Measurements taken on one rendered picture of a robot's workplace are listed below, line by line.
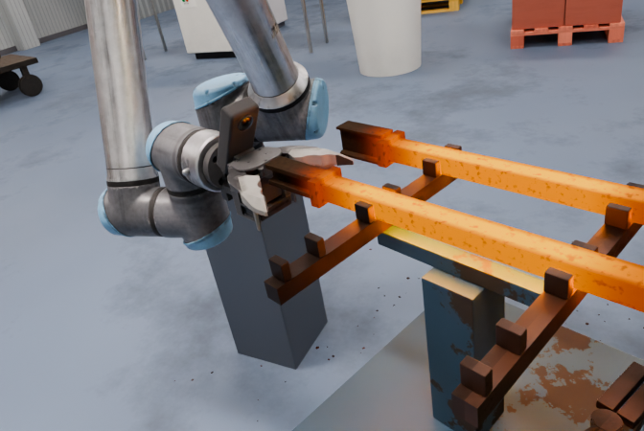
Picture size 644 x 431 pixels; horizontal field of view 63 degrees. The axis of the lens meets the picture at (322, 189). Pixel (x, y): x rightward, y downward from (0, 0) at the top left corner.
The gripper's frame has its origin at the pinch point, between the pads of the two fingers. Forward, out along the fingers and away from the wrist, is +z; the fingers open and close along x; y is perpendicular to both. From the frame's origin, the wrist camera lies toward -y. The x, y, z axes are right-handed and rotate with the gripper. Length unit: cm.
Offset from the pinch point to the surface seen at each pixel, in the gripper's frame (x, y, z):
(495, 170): -10.7, -0.8, 18.3
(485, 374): 14.8, -0.7, 31.5
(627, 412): -9.8, 25.1, 34.5
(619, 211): -9.0, -0.5, 31.4
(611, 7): -392, 66, -98
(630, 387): -13.4, 25.1, 33.6
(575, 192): -10.6, -0.4, 26.8
